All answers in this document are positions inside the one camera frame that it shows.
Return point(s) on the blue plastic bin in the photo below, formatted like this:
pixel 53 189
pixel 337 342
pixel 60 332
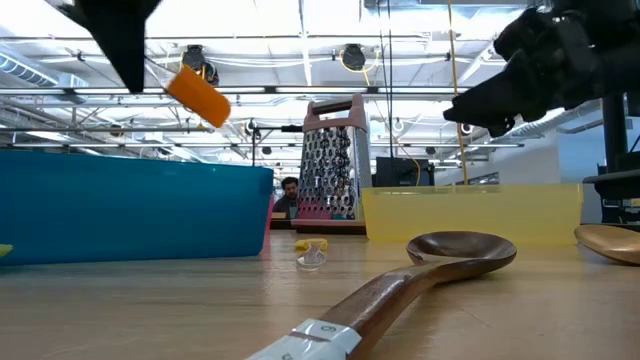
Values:
pixel 125 210

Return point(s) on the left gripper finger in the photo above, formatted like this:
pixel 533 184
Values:
pixel 122 30

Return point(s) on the pink steel box grater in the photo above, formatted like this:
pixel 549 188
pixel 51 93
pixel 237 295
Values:
pixel 330 170

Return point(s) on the grey desk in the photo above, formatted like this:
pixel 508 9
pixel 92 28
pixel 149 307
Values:
pixel 615 177

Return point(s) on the yellow translucent plastic bin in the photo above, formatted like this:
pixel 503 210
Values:
pixel 475 212

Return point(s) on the green silicone spoon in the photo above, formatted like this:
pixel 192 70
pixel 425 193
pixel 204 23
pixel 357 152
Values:
pixel 5 250

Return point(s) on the black camera stand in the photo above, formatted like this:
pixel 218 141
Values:
pixel 253 150

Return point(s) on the black round ceiling fixture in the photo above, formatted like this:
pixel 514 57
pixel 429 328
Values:
pixel 194 56
pixel 353 57

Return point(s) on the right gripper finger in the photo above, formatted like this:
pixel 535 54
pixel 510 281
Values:
pixel 500 92
pixel 501 129

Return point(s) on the dark wooden spoon with label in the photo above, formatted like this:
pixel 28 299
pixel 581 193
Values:
pixel 380 300

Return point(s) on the black background monitor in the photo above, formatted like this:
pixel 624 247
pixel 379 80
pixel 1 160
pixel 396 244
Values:
pixel 400 172

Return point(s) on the gold metal spoon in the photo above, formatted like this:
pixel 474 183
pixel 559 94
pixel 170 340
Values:
pixel 610 242

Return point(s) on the person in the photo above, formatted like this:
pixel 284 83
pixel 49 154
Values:
pixel 289 192

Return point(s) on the black metal table frame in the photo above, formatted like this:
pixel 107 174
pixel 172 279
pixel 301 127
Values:
pixel 282 225

